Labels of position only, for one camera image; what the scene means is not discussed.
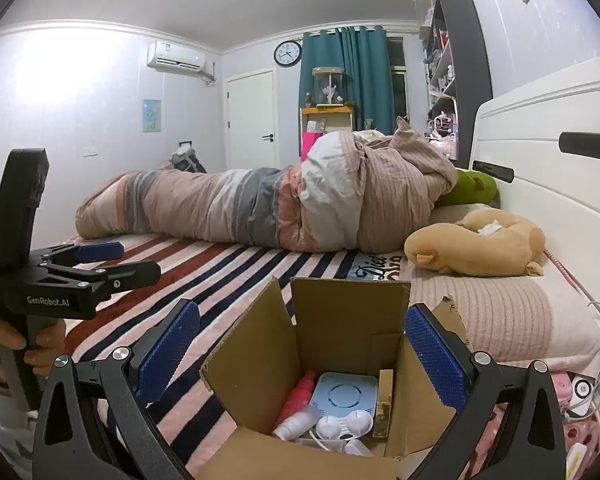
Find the striped pink navy blanket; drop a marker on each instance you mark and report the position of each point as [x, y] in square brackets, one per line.
[222, 279]

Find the yellow top cabinet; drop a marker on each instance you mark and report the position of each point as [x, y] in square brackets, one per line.
[328, 118]

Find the grey sweater forearm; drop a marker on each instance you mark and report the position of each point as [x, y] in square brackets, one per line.
[17, 429]

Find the green plush toy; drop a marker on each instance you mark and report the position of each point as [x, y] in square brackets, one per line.
[472, 187]

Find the tan plush toy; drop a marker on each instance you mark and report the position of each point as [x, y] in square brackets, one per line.
[486, 243]

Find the light blue square box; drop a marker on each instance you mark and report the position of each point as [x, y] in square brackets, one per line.
[339, 394]

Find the gold rectangular bar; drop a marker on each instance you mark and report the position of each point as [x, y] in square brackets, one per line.
[383, 404]

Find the white charger with cable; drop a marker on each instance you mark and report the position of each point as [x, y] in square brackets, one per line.
[353, 447]

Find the white door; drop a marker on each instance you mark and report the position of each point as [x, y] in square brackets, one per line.
[251, 121]

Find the rolled pink grey duvet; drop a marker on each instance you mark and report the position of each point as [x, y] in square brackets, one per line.
[355, 190]

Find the person's left hand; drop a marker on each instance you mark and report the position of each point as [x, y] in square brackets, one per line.
[49, 344]

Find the round wall clock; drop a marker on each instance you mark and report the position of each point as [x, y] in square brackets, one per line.
[288, 53]

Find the white air conditioner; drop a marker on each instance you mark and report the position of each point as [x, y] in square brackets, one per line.
[175, 56]

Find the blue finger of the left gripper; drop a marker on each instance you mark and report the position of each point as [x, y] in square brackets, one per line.
[129, 276]
[99, 252]

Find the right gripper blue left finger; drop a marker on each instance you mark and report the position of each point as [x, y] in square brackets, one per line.
[157, 355]

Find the pink ribbed pillow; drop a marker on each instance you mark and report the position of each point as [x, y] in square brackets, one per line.
[518, 319]

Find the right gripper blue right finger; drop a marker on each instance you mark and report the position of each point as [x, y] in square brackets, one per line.
[444, 357]

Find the pink spray bottle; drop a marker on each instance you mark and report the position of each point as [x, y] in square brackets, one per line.
[296, 416]

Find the white bed headboard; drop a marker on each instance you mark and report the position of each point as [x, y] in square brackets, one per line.
[525, 131]

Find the white contact lens case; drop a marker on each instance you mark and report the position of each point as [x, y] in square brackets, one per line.
[356, 424]

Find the magenta bag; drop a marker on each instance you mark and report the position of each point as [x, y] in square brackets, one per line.
[308, 139]

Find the black wall shelf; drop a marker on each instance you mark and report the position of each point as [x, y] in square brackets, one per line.
[457, 74]

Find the teal curtain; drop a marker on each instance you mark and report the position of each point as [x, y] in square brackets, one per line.
[363, 55]

